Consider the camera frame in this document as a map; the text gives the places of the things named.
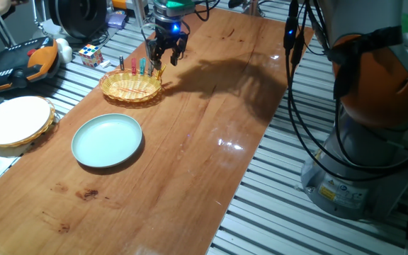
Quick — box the light green round plate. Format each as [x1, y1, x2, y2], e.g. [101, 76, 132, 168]
[71, 113, 144, 169]

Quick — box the purple small device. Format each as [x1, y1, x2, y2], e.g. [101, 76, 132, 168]
[106, 12, 127, 29]

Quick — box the black orange teach pendant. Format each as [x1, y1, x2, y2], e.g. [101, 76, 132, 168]
[0, 36, 60, 94]

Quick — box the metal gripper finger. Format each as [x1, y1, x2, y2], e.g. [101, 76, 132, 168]
[170, 37, 188, 67]

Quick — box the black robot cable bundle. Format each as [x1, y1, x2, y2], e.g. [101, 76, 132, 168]
[283, 0, 408, 183]

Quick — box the black filament spool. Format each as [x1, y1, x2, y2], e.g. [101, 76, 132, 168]
[47, 0, 108, 40]

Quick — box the silver metal post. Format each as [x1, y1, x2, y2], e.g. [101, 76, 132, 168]
[132, 0, 148, 28]

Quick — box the yellow orange woven basket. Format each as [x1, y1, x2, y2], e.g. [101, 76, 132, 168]
[98, 68, 163, 103]

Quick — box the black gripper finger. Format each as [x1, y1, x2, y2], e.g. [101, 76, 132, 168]
[146, 39, 164, 70]

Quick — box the rubik's cube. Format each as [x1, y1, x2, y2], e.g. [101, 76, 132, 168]
[78, 43, 104, 69]

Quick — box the person's bare hand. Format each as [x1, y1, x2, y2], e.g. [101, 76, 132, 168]
[0, 0, 16, 16]

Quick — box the brown wooden board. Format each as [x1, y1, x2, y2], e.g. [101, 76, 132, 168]
[0, 6, 315, 255]

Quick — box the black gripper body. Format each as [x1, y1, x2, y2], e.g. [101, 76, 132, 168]
[147, 17, 191, 49]

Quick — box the white figurine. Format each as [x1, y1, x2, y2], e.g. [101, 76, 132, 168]
[55, 38, 74, 64]

